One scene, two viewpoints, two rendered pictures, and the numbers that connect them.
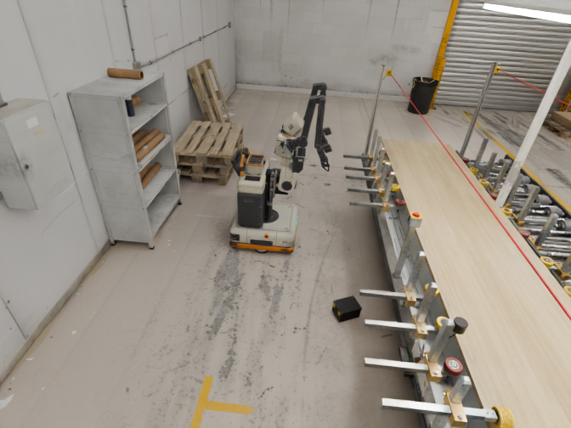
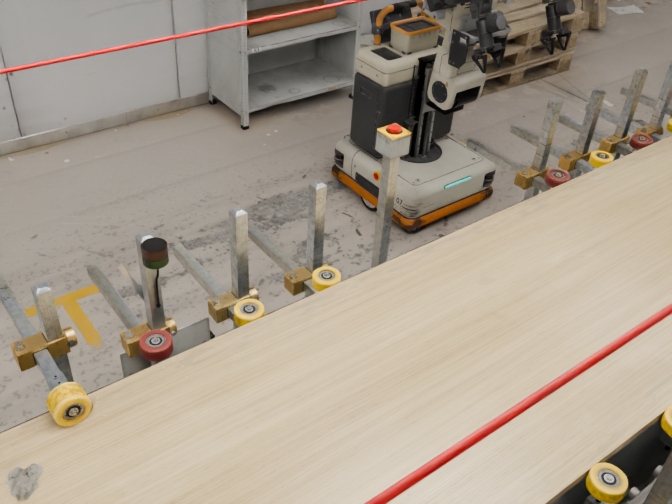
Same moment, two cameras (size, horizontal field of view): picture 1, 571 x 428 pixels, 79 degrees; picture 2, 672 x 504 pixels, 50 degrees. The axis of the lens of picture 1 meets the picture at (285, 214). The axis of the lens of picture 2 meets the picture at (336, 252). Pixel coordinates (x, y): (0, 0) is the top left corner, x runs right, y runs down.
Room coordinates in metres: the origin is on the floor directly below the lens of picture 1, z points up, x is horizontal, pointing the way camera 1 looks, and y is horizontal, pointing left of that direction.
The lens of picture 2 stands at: (0.48, -2.06, 2.18)
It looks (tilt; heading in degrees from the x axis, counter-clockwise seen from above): 37 degrees down; 48
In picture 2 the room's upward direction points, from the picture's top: 4 degrees clockwise
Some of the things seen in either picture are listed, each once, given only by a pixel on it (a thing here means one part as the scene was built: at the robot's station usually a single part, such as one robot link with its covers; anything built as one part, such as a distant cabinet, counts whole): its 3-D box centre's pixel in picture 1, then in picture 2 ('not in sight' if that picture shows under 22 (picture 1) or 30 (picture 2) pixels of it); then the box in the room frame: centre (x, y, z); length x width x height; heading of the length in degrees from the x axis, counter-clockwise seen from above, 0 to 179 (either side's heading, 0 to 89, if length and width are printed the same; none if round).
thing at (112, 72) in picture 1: (125, 73); not in sight; (3.29, 1.54, 1.59); 0.30 x 0.08 x 0.08; 87
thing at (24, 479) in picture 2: not in sight; (21, 478); (0.61, -1.04, 0.91); 0.09 x 0.07 x 0.02; 57
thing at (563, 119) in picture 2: (368, 178); (594, 135); (3.01, -0.78, 0.83); 0.43 x 0.03 x 0.04; 87
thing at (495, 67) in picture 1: (477, 116); not in sight; (3.80, -2.02, 1.25); 0.15 x 0.08 x 1.10; 177
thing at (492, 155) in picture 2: (375, 205); (511, 167); (2.51, -0.75, 0.84); 0.43 x 0.03 x 0.04; 87
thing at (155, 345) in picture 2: (450, 370); (157, 355); (1.01, -0.85, 0.85); 0.08 x 0.08 x 0.11
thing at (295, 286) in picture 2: (409, 295); (307, 277); (1.53, -0.79, 0.81); 0.14 x 0.06 x 0.05; 177
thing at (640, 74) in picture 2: (378, 171); (623, 125); (3.05, -0.87, 0.90); 0.04 x 0.04 x 0.48; 87
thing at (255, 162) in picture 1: (255, 164); (414, 35); (3.07, 0.32, 0.87); 0.23 x 0.15 x 0.11; 177
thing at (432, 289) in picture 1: (421, 315); (240, 282); (1.30, -0.78, 0.90); 0.04 x 0.04 x 0.48; 87
